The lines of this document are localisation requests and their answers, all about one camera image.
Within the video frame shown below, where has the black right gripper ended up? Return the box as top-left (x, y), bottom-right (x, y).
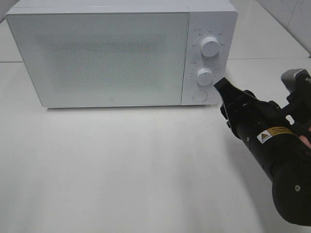
top-left (214, 78), bottom-right (298, 148)

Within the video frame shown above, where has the round white door button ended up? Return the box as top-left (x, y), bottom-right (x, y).
top-left (193, 90), bottom-right (208, 102)

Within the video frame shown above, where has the white microwave door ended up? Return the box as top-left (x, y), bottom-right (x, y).
top-left (7, 13), bottom-right (189, 107)

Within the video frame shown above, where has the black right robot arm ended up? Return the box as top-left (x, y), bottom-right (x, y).
top-left (220, 88), bottom-right (311, 226)

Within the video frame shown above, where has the lower white microwave knob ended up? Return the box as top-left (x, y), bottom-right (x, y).
top-left (196, 68), bottom-right (213, 86)

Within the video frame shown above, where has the white microwave knob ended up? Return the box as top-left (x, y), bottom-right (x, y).
top-left (199, 35), bottom-right (220, 57)
top-left (196, 68), bottom-right (213, 86)

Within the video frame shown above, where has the upper white microwave knob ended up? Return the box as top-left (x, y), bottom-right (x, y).
top-left (199, 35), bottom-right (220, 57)

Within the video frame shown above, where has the white microwave oven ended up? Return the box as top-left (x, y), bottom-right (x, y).
top-left (5, 0), bottom-right (238, 107)

